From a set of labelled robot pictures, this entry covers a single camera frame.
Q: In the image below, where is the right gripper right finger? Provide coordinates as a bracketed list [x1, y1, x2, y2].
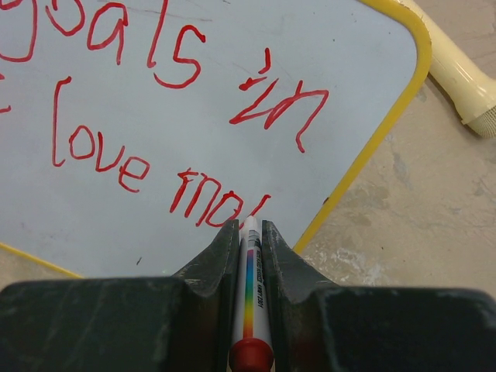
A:
[262, 221, 495, 371]

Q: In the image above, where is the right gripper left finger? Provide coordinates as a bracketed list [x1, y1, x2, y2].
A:
[1, 221, 239, 371]

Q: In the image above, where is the red whiteboard marker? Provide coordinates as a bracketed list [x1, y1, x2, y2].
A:
[229, 216, 274, 372]

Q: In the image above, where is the yellow framed whiteboard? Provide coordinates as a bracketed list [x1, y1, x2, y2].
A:
[1, 1, 431, 277]

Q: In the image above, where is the cream toy microphone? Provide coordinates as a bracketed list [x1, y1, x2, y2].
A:
[401, 1, 495, 138]

